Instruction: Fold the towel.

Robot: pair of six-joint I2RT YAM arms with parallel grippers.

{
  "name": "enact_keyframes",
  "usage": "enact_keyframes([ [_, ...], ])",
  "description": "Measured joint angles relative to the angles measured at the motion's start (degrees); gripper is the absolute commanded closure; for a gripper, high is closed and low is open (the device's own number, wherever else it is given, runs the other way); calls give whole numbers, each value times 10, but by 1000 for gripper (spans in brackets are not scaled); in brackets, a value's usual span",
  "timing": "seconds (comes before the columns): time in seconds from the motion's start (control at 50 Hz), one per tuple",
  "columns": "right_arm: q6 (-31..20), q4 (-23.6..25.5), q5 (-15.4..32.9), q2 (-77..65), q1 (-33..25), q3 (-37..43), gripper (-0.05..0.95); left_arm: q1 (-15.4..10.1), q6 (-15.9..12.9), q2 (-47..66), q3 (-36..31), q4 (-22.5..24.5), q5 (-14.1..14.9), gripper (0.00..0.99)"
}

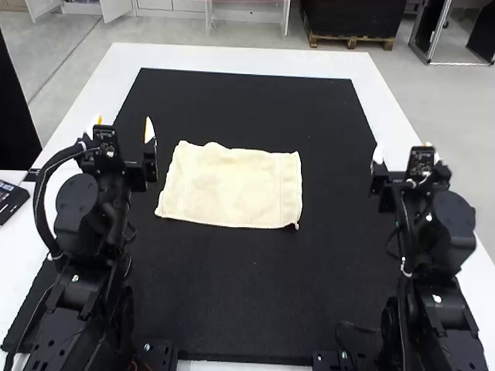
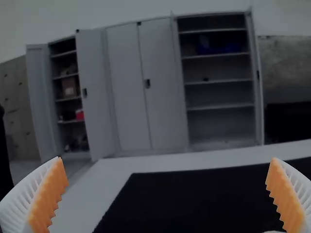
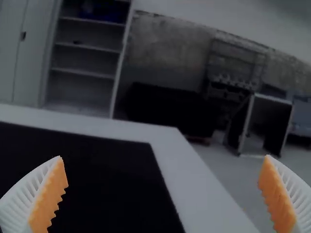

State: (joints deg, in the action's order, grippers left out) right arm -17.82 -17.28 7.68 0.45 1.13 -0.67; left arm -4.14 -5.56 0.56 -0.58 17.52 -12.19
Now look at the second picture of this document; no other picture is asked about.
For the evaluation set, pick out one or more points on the grey cupboard with closed doors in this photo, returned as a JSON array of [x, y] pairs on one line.
[[136, 97]]

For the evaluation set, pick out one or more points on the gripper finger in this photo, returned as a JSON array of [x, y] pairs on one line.
[[22, 206], [291, 199]]

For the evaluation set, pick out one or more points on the blue bin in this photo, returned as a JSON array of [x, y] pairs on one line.
[[218, 48]]

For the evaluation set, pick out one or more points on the black mat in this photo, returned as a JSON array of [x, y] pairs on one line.
[[182, 206]]

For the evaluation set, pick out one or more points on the grey cupboard with open doors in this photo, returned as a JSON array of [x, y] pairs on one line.
[[218, 121], [94, 97]]

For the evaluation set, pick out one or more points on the black crate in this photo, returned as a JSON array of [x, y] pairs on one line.
[[289, 123]]

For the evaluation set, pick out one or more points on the red container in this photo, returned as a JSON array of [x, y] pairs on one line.
[[80, 114]]

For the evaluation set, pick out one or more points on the black partition panel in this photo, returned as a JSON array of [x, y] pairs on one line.
[[4, 150]]

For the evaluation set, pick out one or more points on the brown cardboard box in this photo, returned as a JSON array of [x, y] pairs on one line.
[[70, 87]]

